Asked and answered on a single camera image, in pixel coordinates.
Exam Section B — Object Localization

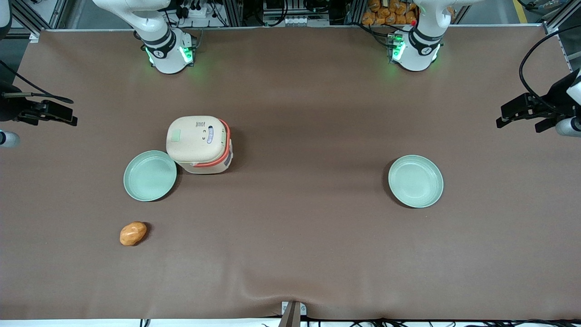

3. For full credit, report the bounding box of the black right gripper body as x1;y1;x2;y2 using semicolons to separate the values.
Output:
0;82;44;122

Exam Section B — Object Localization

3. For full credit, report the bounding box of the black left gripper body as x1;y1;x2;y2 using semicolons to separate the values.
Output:
546;68;581;119

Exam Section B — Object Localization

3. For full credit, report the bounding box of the beige rice cooker orange rim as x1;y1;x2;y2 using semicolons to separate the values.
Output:
165;115;234;175

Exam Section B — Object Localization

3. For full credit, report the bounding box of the pale green round plate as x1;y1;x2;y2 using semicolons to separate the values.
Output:
388;155;444;209
123;150;178;202

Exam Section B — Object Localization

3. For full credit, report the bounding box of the orange-brown bread roll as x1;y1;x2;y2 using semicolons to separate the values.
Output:
119;221;148;247

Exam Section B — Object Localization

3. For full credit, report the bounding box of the bag of orange bread rolls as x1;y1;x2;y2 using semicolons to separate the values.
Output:
361;0;419;26

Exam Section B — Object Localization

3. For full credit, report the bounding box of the white power strip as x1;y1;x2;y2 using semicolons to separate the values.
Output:
181;4;215;20

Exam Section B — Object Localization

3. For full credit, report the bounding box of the white connector block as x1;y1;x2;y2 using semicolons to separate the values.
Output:
281;15;330;27

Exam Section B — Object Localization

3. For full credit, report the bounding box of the brown table cover mat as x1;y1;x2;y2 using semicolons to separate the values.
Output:
0;25;581;321

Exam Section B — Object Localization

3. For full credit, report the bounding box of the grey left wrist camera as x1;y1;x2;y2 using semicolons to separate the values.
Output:
555;117;581;138

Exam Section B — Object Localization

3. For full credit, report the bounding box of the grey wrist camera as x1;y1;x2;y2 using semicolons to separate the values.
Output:
0;130;21;149
555;117;581;138

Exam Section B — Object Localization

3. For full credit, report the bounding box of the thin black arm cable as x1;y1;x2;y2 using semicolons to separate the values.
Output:
0;60;74;104

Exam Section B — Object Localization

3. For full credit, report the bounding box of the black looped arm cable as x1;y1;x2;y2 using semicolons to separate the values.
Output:
519;25;581;114

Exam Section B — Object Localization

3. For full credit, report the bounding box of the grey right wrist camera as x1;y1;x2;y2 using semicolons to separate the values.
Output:
0;130;21;149

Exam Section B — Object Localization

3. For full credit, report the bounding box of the aluminium frame profile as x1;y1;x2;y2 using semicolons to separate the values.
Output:
10;0;69;31
543;0;581;34

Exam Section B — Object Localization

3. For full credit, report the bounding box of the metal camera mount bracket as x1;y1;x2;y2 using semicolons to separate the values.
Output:
278;301;308;327

